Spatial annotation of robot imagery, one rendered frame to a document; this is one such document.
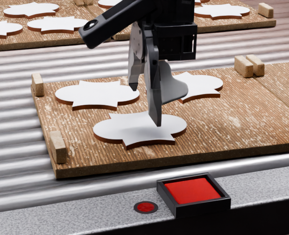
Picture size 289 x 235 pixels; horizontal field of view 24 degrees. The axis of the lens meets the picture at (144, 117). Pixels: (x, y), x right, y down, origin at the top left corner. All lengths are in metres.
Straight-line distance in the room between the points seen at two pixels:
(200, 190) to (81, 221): 0.16
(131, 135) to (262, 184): 0.21
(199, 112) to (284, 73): 0.26
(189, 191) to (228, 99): 0.32
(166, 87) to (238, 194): 0.18
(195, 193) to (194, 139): 0.15
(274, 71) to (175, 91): 0.40
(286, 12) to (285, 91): 0.63
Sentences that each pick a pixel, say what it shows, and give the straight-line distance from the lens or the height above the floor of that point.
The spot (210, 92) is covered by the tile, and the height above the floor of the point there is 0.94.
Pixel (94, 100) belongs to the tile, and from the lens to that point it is 1.15.
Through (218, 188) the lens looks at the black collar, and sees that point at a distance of 0.90.
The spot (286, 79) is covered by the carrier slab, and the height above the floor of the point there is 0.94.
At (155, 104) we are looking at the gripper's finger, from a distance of 0.96.
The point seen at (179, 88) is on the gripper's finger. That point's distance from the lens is 0.97.
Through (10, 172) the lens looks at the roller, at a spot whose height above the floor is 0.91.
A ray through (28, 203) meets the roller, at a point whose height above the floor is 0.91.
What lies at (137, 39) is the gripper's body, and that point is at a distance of 0.99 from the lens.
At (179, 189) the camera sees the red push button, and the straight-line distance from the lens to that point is 0.90.
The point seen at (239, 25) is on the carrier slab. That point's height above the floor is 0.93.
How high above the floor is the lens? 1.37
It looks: 23 degrees down
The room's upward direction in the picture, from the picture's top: straight up
